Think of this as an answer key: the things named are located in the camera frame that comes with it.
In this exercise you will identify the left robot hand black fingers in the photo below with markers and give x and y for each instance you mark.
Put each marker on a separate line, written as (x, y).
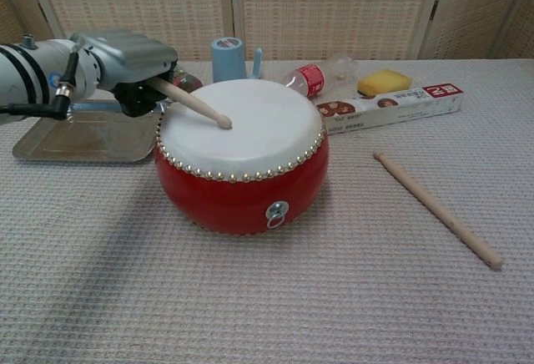
(133, 55)

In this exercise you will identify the wooden drumstick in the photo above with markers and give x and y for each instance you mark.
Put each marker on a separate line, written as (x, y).
(434, 207)
(196, 103)

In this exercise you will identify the rectangular steel tray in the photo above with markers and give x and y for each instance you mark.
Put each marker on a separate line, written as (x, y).
(83, 138)

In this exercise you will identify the red drum white skin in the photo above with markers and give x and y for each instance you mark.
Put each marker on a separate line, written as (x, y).
(250, 147)

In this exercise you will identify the colourful drink bottle blue cap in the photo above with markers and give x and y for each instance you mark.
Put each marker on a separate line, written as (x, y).
(189, 82)

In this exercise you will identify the light blue plastic mug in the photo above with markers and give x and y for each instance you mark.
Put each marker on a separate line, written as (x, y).
(227, 61)

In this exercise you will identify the clear plastic bottle red cap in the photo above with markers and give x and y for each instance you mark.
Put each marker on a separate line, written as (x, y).
(308, 78)

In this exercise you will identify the woven bamboo folding screen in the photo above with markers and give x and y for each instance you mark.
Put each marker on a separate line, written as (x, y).
(334, 9)

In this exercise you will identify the yellow sponge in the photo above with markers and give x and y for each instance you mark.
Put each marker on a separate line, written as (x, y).
(384, 82)

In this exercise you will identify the cling film box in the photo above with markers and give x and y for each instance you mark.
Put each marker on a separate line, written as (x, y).
(396, 109)

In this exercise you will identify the white woven tablecloth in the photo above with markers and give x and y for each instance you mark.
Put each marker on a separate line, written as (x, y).
(292, 297)

